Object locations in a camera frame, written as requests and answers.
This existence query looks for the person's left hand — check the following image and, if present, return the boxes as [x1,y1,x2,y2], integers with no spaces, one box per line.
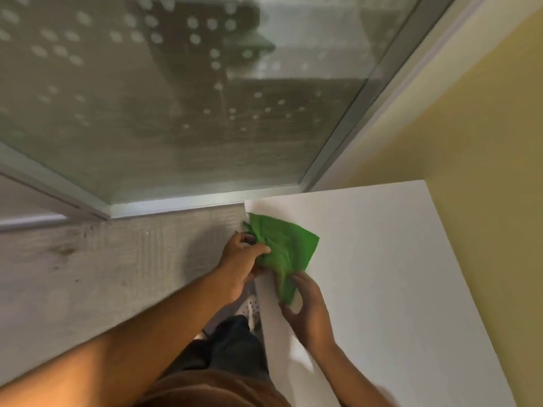
[214,231,272,304]

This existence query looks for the person's left forearm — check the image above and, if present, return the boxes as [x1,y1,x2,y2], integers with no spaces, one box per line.
[0,269,243,407]

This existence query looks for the person's right forearm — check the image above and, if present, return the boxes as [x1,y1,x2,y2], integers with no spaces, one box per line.
[306,341,397,407]

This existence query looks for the glass window pane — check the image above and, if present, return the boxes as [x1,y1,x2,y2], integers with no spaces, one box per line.
[0,0,426,205]

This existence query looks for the white cabinet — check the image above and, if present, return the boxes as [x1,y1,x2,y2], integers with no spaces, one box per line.
[244,180,530,407]

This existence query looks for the dark trousers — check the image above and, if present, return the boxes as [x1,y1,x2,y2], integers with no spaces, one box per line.
[163,315,273,383]

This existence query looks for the brown shirt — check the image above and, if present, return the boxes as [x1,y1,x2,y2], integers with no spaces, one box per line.
[143,369,294,407]

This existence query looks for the white perforated shoe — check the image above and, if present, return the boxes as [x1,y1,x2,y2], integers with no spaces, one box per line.
[234,294,260,332]

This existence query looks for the person's right hand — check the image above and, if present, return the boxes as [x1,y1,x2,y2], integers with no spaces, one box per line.
[280,271,337,357]

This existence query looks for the green cleaning cloth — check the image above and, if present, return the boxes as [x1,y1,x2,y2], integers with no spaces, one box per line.
[242,213,320,306]

